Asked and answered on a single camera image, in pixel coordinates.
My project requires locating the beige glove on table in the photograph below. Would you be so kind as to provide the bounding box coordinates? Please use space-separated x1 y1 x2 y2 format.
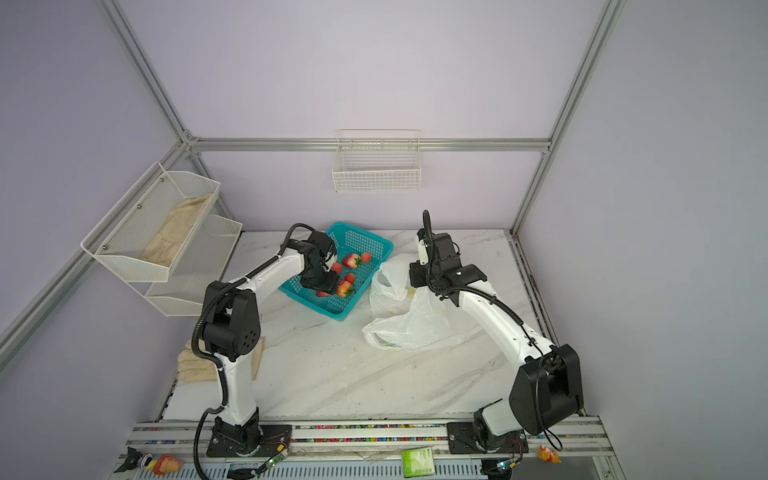
177 337 265 383

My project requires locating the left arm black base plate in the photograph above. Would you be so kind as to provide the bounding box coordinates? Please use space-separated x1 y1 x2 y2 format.
206 423 293 458

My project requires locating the black small object left rail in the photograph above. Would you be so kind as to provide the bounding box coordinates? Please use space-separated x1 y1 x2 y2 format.
114 447 144 473

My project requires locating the lower white mesh shelf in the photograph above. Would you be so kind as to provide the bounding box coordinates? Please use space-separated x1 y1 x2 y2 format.
131 214 242 317

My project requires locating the orange toy rail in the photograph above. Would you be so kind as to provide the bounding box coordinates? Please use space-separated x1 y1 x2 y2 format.
147 455 183 476
537 445 561 464

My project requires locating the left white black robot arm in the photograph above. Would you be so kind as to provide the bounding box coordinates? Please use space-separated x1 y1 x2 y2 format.
191 223 340 452

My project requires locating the large fake strawberry back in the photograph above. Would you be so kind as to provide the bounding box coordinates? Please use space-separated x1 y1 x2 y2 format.
342 253 363 270

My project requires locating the teal plastic basket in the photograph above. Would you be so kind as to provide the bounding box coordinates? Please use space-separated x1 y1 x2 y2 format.
279 222 394 321

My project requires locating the orange toy left rail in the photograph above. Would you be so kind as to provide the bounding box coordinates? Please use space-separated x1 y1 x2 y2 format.
147 455 183 476

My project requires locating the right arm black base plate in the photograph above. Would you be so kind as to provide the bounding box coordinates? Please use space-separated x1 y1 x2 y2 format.
446 421 529 455

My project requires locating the beige glove in shelf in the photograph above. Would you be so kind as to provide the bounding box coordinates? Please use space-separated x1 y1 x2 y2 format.
140 194 211 267

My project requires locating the white plastic bag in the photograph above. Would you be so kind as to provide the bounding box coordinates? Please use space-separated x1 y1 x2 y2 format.
362 254 480 352

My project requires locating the white wire wall basket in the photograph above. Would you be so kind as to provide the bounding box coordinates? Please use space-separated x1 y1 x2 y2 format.
332 129 422 194

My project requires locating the orange toy right rail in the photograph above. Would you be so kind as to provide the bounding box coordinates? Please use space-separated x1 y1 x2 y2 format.
537 445 561 464

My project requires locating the upper white mesh shelf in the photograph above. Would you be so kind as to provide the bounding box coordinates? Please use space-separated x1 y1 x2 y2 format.
80 162 220 283

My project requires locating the white mesh shelf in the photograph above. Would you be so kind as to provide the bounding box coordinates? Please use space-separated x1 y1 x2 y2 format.
80 162 220 283
131 214 242 317

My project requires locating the aluminium mounting rail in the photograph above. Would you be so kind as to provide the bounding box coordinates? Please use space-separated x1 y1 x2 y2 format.
122 413 616 464

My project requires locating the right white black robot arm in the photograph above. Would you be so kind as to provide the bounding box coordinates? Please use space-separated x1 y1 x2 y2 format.
409 210 584 452

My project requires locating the green small box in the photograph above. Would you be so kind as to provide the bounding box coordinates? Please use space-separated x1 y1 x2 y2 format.
401 447 436 479

